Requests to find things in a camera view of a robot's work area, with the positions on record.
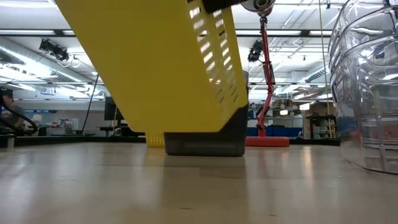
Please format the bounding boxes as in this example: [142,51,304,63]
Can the yellow slotted plastic basket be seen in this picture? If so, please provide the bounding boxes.
[145,131,165,148]
[55,0,249,134]

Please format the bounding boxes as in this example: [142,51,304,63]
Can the dark grey plastic bin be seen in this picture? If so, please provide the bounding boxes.
[164,70,250,157]

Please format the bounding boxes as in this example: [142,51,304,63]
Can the clear plastic bin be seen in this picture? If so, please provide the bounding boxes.
[328,6,398,75]
[328,34,398,175]
[337,0,398,41]

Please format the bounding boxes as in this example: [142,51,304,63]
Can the background storage shelf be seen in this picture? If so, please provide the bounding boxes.
[305,113,339,140]

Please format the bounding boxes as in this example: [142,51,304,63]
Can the blue storage crates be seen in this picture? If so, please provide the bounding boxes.
[247,126,304,138]

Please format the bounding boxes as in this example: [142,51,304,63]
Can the red desk lamp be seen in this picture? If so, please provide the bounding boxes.
[241,0,290,148]

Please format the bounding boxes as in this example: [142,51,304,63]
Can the computer monitor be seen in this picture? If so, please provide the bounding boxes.
[103,96,126,122]

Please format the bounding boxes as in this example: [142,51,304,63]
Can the person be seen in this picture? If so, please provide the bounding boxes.
[0,88,27,133]

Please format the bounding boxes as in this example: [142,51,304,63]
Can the black ceiling-mounted camera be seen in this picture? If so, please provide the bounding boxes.
[39,39,70,62]
[247,39,264,63]

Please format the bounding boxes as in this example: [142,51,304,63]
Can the long black cable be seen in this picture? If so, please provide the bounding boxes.
[81,73,100,135]

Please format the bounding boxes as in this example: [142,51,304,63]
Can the black metal table frame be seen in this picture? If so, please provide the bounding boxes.
[0,133,341,149]

